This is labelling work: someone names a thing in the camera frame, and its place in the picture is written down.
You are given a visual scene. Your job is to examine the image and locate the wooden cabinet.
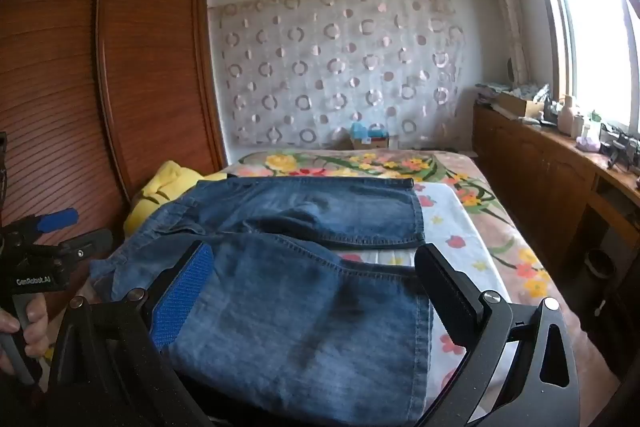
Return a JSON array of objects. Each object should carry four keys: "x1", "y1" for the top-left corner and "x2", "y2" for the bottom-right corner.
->
[{"x1": 472, "y1": 99, "x2": 640, "y2": 288}]

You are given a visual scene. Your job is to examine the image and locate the window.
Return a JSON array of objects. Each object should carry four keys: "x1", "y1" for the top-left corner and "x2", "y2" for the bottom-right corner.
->
[{"x1": 525, "y1": 0, "x2": 640, "y2": 132}]

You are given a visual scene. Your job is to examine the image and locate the cardboard box with blue bag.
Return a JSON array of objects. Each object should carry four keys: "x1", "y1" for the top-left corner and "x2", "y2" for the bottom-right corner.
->
[{"x1": 348, "y1": 123, "x2": 391, "y2": 151}]

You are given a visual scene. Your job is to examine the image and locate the patterned cloth bundle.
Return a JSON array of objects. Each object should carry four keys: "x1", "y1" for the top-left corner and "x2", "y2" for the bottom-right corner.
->
[{"x1": 510, "y1": 83, "x2": 551, "y2": 105}]

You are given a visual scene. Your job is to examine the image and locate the dark trash bin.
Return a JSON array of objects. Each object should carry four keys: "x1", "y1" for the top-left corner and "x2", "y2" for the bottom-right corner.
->
[{"x1": 582, "y1": 248, "x2": 616, "y2": 293}]

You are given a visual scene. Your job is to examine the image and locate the black tripod stand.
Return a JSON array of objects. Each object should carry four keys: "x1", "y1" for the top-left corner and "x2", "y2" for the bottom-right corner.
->
[{"x1": 600, "y1": 127, "x2": 640, "y2": 172}]

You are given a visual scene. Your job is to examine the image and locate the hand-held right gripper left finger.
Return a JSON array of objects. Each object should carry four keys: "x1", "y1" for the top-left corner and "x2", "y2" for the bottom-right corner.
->
[{"x1": 47, "y1": 239, "x2": 216, "y2": 427}]

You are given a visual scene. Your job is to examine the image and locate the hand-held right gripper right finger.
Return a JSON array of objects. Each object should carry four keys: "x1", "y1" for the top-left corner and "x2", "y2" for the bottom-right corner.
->
[{"x1": 414, "y1": 243, "x2": 581, "y2": 427}]

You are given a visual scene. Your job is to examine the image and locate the bottles on cabinet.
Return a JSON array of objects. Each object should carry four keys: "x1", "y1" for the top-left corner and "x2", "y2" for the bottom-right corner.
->
[{"x1": 557, "y1": 96, "x2": 576, "y2": 135}]

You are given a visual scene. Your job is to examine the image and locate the yellow plush toy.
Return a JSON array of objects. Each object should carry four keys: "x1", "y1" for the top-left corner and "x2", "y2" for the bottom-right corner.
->
[{"x1": 123, "y1": 160, "x2": 228, "y2": 238}]

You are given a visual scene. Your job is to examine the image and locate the wooden wardrobe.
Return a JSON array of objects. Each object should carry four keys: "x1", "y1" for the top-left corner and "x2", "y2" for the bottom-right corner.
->
[{"x1": 0, "y1": 0, "x2": 226, "y2": 358}]

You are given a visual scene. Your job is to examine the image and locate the floral blanket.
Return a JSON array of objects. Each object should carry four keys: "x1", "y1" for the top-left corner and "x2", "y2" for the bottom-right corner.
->
[{"x1": 220, "y1": 149, "x2": 621, "y2": 408}]

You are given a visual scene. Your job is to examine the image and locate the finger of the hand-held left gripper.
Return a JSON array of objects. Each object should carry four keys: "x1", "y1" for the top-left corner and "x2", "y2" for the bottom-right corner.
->
[
  {"x1": 20, "y1": 208, "x2": 80, "y2": 238},
  {"x1": 30, "y1": 228, "x2": 113, "y2": 278}
]

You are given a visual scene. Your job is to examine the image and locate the stack of folded cloths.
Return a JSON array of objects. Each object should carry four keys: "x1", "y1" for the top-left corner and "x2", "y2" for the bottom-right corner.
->
[{"x1": 475, "y1": 82, "x2": 511, "y2": 102}]

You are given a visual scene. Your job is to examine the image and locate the circle patterned wall curtain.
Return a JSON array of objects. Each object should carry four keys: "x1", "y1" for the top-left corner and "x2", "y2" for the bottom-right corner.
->
[{"x1": 207, "y1": 0, "x2": 466, "y2": 152}]

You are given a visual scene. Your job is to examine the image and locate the person's left hand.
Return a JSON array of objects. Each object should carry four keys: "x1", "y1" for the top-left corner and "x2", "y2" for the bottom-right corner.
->
[{"x1": 0, "y1": 294, "x2": 51, "y2": 375}]

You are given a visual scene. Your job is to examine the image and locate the blue denim pants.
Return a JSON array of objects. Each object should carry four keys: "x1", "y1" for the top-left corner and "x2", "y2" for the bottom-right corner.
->
[{"x1": 90, "y1": 177, "x2": 435, "y2": 425}]

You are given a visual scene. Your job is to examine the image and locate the open cardboard box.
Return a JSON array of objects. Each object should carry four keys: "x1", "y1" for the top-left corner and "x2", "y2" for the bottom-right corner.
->
[{"x1": 492, "y1": 93, "x2": 546, "y2": 118}]

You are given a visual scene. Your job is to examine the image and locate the white strawberry print sheet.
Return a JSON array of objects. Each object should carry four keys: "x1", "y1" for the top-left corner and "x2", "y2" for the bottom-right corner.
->
[{"x1": 332, "y1": 181, "x2": 513, "y2": 427}]

